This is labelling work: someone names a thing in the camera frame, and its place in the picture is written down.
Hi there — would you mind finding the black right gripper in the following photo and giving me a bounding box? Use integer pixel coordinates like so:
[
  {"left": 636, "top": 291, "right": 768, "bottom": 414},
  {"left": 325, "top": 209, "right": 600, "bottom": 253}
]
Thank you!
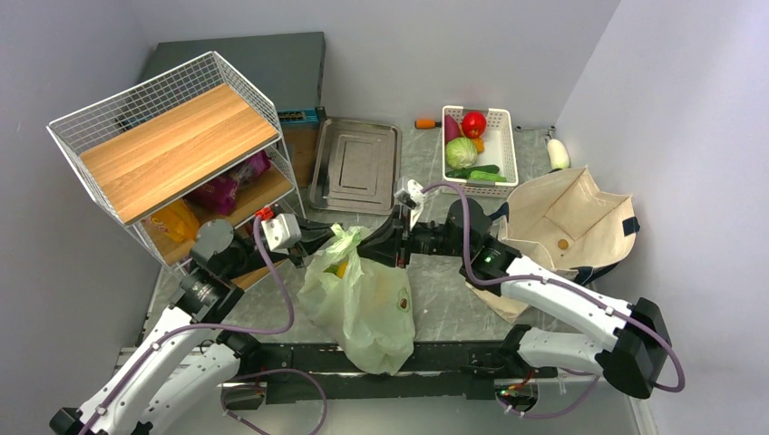
[{"left": 355, "top": 205, "right": 472, "bottom": 268}]

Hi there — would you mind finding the yellow lemon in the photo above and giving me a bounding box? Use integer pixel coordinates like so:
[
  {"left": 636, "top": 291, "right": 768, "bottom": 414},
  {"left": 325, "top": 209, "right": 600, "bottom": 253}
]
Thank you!
[{"left": 325, "top": 260, "right": 348, "bottom": 279}]

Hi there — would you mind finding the green avocado plastic bag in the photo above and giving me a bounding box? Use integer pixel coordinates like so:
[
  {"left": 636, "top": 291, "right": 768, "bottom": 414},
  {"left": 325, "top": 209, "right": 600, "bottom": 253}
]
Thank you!
[{"left": 297, "top": 224, "right": 415, "bottom": 375}]

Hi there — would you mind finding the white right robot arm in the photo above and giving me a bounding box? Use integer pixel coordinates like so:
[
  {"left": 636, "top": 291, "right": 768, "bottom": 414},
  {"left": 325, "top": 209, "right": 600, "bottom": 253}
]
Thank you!
[{"left": 356, "top": 199, "right": 686, "bottom": 399}]

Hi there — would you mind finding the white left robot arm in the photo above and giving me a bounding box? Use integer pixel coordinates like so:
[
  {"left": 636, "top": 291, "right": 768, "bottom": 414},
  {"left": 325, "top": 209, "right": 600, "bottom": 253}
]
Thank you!
[{"left": 49, "top": 208, "right": 334, "bottom": 434}]

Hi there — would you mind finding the purple snack bag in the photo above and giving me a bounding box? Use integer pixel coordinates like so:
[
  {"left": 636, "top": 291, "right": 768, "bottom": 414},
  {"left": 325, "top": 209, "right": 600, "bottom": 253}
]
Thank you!
[{"left": 184, "top": 151, "right": 272, "bottom": 216}]

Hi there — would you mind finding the yellow snack bag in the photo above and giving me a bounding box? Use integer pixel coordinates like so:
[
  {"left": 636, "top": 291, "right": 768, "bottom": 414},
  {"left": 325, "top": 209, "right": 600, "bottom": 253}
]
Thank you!
[{"left": 145, "top": 199, "right": 200, "bottom": 243}]

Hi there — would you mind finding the beige canvas tote bag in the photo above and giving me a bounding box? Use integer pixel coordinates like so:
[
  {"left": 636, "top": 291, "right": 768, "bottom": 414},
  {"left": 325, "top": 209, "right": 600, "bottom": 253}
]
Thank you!
[{"left": 496, "top": 168, "right": 640, "bottom": 285}]

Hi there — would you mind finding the metal tray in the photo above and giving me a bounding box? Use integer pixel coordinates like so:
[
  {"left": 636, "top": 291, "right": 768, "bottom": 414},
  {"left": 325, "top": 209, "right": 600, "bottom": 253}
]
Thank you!
[{"left": 307, "top": 117, "right": 403, "bottom": 216}]

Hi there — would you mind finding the dark green cucumber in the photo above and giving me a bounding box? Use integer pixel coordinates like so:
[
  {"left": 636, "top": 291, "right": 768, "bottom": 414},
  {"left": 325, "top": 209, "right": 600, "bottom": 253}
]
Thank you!
[{"left": 445, "top": 164, "right": 501, "bottom": 180}]

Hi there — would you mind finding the light green bitter gourd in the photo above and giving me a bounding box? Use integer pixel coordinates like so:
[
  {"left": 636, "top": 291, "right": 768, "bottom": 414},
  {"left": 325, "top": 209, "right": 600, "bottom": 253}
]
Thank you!
[{"left": 468, "top": 170, "right": 507, "bottom": 182}]

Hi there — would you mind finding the green cabbage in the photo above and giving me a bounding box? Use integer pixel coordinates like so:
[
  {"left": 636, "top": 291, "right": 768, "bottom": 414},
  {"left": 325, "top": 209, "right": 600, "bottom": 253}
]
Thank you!
[{"left": 444, "top": 137, "right": 478, "bottom": 169}]

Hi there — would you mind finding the purple sweet potato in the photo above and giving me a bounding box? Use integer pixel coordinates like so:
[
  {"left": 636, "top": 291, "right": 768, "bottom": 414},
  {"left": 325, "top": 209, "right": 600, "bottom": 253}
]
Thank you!
[{"left": 443, "top": 115, "right": 461, "bottom": 144}]

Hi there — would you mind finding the orange small pepper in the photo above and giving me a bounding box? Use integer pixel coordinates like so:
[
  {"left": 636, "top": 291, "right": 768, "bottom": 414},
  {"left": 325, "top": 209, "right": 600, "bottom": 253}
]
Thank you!
[{"left": 472, "top": 138, "right": 485, "bottom": 153}]

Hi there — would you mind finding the red apple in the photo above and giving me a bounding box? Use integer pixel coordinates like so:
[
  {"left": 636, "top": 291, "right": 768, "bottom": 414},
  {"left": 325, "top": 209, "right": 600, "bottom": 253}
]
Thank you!
[{"left": 461, "top": 111, "right": 487, "bottom": 140}]

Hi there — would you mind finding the white plastic basket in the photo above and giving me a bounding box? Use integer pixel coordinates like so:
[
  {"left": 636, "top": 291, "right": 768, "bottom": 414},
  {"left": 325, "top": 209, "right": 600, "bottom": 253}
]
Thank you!
[{"left": 439, "top": 105, "right": 519, "bottom": 198}]

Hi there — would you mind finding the top wooden shelf board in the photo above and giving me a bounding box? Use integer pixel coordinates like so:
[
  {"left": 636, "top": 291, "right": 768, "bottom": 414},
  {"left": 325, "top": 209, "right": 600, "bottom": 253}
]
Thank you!
[{"left": 81, "top": 84, "right": 278, "bottom": 225}]

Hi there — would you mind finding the white radish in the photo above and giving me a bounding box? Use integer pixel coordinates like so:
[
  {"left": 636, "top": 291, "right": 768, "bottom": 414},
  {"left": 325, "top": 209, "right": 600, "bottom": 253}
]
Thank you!
[{"left": 547, "top": 139, "right": 570, "bottom": 170}]

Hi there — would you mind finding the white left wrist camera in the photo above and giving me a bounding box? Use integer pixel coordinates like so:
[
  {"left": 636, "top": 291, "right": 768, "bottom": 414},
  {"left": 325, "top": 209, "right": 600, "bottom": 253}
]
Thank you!
[{"left": 253, "top": 207, "right": 302, "bottom": 252}]

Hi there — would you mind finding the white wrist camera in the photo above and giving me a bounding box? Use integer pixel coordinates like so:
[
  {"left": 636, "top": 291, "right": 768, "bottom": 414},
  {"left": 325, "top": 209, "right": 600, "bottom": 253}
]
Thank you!
[
  {"left": 394, "top": 177, "right": 425, "bottom": 229},
  {"left": 253, "top": 207, "right": 302, "bottom": 252}
]

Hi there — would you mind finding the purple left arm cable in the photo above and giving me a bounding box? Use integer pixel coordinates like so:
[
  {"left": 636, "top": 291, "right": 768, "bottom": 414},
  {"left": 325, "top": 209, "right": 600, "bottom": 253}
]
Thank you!
[{"left": 74, "top": 216, "right": 328, "bottom": 435}]

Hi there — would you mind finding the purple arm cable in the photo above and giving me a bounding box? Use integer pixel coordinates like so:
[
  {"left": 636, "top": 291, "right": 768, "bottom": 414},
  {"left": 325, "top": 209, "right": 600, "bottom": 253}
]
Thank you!
[
  {"left": 74, "top": 216, "right": 328, "bottom": 435},
  {"left": 420, "top": 181, "right": 686, "bottom": 421}
]

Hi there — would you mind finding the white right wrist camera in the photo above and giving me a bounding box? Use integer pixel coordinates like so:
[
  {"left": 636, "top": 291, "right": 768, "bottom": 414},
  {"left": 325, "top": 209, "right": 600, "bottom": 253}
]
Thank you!
[{"left": 394, "top": 177, "right": 425, "bottom": 229}]

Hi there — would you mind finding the white wire shelf rack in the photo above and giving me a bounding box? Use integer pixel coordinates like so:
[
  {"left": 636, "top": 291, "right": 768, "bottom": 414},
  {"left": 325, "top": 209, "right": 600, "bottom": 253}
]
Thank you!
[{"left": 47, "top": 51, "right": 298, "bottom": 275}]

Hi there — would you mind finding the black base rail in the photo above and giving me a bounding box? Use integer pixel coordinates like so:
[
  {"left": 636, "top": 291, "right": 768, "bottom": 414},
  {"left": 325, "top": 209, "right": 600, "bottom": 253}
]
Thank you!
[{"left": 211, "top": 332, "right": 557, "bottom": 411}]

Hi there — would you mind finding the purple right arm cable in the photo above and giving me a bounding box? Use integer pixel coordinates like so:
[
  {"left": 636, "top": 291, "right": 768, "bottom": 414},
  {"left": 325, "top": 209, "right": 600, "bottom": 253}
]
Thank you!
[{"left": 420, "top": 181, "right": 686, "bottom": 421}]

